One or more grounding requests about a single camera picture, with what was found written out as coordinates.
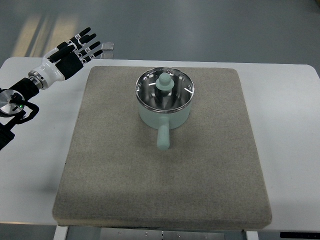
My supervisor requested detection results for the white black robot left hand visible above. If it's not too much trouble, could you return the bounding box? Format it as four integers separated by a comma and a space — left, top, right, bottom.
28, 27, 103, 90

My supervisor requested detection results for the glass lid with green knob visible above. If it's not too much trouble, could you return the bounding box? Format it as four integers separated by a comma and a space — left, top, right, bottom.
135, 67, 195, 114

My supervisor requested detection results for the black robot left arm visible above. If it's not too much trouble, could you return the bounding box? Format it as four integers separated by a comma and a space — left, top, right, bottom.
0, 77, 43, 149

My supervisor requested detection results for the small clear plastic block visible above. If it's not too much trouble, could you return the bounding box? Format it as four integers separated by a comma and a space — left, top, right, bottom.
100, 42, 114, 59

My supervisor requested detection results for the mint green saucepan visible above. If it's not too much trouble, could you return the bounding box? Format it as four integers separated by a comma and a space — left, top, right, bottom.
136, 93, 194, 151

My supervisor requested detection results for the grey fabric mat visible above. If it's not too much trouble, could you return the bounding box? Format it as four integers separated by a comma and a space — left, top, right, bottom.
52, 66, 272, 230

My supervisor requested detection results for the metal plate under table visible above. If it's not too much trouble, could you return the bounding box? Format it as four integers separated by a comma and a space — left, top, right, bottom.
100, 228, 226, 240

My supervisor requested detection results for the white table frame leg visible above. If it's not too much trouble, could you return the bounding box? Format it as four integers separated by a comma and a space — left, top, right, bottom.
53, 226, 69, 240

